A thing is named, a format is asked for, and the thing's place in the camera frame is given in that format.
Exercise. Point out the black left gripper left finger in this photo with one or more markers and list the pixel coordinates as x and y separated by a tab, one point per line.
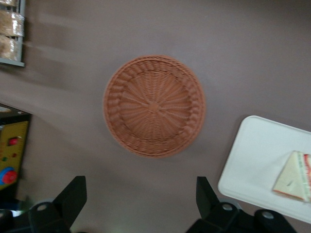
65	204

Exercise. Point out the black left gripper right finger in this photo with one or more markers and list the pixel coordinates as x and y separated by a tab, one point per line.
211	208

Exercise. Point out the triangle sandwich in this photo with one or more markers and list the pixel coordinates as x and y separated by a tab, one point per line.
291	177

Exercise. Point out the cream plastic tray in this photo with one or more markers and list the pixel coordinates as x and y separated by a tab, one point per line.
252	165

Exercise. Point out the round brown wicker basket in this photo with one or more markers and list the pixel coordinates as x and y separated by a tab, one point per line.
155	106

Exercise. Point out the grey bread tray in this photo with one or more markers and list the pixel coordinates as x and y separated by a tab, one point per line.
22	36

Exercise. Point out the black machine with yellow panel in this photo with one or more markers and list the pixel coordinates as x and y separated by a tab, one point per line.
14	145

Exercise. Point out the wrapped bread pack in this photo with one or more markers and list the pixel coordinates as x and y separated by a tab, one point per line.
8	47
11	23

